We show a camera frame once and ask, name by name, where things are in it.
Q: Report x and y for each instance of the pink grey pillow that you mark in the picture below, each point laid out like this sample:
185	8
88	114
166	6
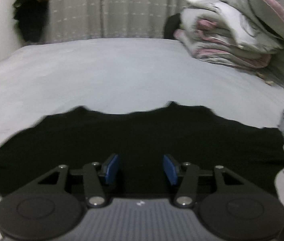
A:
266	14

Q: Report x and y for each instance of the black item behind quilt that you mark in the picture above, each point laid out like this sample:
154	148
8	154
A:
171	25

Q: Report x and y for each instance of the grey dotted curtain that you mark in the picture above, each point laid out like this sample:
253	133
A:
71	20

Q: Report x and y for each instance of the grey bed sheet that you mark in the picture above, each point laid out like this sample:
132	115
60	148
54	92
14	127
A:
126	75

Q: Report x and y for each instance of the black clothes hanging in corner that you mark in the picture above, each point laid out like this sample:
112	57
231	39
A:
31	16

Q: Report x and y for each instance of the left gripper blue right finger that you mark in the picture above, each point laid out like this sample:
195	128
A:
173	169

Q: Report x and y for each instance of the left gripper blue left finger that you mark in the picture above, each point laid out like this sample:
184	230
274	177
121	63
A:
107	170

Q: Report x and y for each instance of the folded pink white quilt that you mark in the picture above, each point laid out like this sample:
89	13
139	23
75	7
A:
217	33

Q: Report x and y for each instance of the black garment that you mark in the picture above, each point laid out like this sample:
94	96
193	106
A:
50	189

